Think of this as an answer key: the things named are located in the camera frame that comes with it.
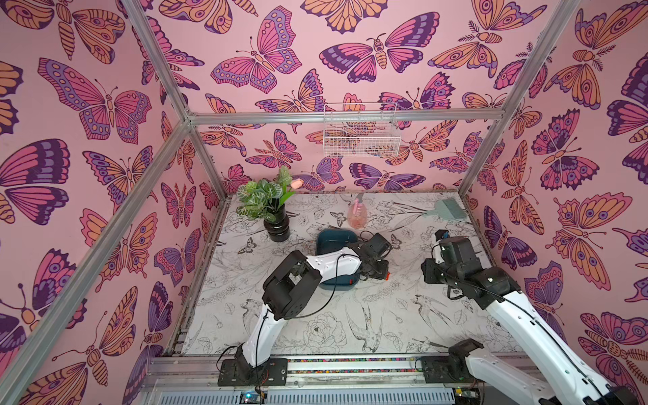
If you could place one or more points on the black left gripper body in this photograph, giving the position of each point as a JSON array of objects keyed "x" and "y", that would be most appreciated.
[{"x": 378, "y": 270}]

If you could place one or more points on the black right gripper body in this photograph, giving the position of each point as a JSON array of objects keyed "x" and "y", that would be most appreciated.
[{"x": 433, "y": 271}]

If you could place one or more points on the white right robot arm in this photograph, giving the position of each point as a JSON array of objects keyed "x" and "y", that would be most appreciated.
[{"x": 566, "y": 378}]

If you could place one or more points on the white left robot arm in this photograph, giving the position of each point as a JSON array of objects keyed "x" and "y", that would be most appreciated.
[{"x": 341, "y": 261}]

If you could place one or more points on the teal storage box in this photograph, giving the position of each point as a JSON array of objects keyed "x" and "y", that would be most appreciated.
[{"x": 331, "y": 240}]

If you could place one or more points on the pink spray bottle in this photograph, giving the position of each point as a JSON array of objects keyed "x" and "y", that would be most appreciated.
[{"x": 357, "y": 213}]

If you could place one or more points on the black vase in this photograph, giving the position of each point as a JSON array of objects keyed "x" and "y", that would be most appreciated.
[{"x": 278, "y": 230}]

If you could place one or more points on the green artificial plant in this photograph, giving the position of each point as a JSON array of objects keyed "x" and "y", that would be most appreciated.
[{"x": 265, "y": 199}]

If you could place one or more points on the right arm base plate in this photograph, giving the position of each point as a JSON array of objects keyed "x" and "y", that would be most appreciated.
[{"x": 446, "y": 369}]

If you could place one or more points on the white wire basket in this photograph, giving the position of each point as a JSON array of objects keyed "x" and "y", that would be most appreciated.
[{"x": 360, "y": 133}]

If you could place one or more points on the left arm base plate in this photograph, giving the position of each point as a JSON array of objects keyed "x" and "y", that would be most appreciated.
[{"x": 237, "y": 372}]

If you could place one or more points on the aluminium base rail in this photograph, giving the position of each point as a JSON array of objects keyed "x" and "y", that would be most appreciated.
[{"x": 348, "y": 379}]

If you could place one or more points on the aluminium frame post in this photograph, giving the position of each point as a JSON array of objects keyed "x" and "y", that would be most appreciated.
[{"x": 546, "y": 42}]

